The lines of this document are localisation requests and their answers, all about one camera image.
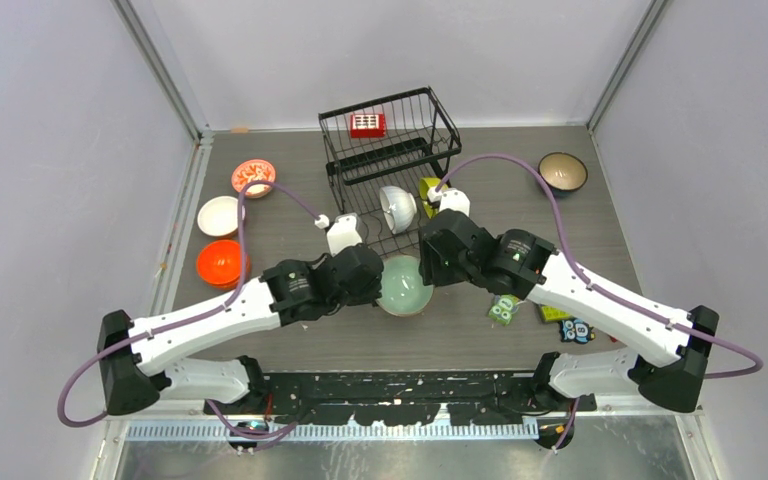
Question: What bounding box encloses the grey building block plate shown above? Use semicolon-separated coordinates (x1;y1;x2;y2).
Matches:
536;305;574;323

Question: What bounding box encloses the blue owl card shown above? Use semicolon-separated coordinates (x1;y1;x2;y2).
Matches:
559;318;595;345

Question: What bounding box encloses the red box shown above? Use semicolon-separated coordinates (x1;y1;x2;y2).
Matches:
348;113;387;139

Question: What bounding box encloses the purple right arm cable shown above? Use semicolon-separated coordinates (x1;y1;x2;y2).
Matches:
433;153;765;452

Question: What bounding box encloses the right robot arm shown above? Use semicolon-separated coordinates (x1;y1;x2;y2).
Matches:
419;210;719;413

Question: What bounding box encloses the dark blue glazed bowl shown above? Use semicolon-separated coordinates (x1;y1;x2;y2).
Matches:
537;152;589;198

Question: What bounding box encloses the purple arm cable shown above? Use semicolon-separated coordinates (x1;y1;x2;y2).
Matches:
433;153;765;452
56;180;329;453

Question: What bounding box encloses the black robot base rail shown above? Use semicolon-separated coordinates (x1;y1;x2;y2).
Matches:
218;371;573;426

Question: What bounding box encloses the green owl toy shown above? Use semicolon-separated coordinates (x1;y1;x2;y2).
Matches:
487;295;521;326

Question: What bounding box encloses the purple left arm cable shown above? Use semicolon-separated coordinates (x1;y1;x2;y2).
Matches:
56;180;329;453

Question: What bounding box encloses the celadon bowl with flower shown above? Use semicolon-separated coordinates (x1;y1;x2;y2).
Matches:
376;255;434;317

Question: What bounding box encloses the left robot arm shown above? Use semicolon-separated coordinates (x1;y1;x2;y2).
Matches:
97;244;384;416

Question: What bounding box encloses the white ribbed bowl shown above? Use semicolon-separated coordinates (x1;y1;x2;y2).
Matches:
379;185;417;235

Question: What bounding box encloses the yellow-green bowl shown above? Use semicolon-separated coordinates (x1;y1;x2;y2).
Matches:
419;177;448;219

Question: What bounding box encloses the white bowl red floral pattern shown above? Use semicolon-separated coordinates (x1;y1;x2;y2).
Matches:
231;159;277;198

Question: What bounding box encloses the black wire dish rack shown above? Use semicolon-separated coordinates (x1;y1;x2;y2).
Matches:
318;86;462;258

